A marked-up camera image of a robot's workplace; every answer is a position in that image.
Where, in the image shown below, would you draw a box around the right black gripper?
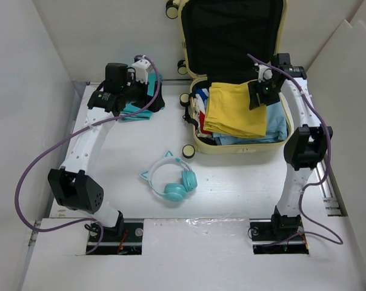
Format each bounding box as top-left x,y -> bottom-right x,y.
247,77 -> 281,110

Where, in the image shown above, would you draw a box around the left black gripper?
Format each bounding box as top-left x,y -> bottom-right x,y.
121,72 -> 165,112

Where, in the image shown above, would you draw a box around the teal cloth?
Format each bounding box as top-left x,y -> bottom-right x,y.
119,72 -> 164,122

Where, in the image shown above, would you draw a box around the yellow cloth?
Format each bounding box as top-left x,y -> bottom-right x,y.
204,82 -> 267,138

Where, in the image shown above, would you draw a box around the cream printed zip pouch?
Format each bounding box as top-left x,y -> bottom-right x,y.
192,97 -> 208,138

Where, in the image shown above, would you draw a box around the light blue shirt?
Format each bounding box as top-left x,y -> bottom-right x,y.
212,102 -> 288,146

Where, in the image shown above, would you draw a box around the red white blue shirt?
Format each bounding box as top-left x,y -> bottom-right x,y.
195,89 -> 212,138

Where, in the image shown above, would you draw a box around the yellow suitcase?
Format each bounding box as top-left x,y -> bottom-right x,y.
165,1 -> 287,155

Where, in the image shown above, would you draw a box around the teal cat-ear headphones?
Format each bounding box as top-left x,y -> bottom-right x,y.
139,150 -> 198,202

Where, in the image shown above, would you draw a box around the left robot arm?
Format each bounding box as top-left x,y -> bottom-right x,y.
48,56 -> 154,241

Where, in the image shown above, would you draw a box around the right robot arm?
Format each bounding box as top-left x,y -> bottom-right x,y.
250,54 -> 333,245

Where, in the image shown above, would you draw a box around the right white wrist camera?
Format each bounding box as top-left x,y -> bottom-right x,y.
258,64 -> 273,82

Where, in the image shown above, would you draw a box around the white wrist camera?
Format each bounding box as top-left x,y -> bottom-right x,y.
258,64 -> 273,82
131,59 -> 153,84

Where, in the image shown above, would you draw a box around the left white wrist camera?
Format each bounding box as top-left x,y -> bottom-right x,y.
131,59 -> 153,84

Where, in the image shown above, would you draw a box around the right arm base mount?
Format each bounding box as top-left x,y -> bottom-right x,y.
248,219 -> 309,255

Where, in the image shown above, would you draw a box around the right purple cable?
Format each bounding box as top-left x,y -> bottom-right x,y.
246,53 -> 344,248

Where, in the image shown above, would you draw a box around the purple cable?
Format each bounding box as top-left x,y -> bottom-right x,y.
14,54 -> 161,255
246,53 -> 344,248

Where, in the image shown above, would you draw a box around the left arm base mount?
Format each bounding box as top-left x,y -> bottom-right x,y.
85,220 -> 144,256

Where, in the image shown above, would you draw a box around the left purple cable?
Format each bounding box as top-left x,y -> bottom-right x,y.
14,54 -> 161,255

